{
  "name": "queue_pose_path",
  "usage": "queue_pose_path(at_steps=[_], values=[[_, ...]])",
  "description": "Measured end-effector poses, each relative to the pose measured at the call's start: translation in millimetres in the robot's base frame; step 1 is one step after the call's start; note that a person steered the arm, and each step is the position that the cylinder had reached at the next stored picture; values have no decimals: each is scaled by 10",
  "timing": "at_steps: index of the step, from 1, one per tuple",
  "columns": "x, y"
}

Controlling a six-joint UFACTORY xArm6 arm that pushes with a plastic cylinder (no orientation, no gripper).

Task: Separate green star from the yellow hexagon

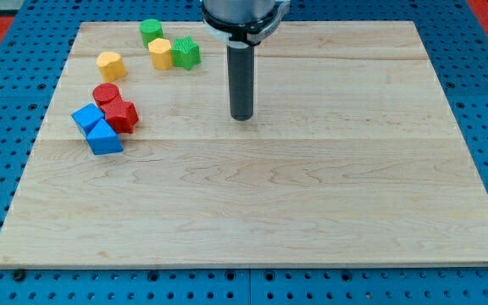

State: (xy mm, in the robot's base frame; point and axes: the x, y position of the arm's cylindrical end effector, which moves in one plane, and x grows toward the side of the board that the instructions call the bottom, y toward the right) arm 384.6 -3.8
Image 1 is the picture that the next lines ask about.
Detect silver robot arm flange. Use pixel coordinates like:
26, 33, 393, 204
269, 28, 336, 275
201, 0, 291, 49

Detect green star block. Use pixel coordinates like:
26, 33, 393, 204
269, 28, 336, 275
171, 36, 202, 70

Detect red star block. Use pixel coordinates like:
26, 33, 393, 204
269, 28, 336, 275
100, 97, 139, 134

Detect yellow hexagon block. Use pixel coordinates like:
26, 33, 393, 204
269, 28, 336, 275
147, 38, 173, 69

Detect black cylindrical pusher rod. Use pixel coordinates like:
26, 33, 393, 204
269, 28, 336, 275
227, 47, 254, 121

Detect light wooden board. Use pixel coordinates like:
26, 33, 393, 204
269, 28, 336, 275
0, 21, 488, 269

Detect blue triangle block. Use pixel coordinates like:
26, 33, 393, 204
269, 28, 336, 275
86, 119, 124, 155

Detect red cylinder block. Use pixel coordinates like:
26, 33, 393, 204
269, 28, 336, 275
92, 83, 120, 107

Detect green cylinder block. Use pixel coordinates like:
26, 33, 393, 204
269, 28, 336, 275
139, 19, 164, 48

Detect yellow heart block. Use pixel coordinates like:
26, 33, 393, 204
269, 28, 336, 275
96, 52, 127, 82

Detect blue cube block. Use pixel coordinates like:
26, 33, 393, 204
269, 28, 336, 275
71, 103, 104, 136

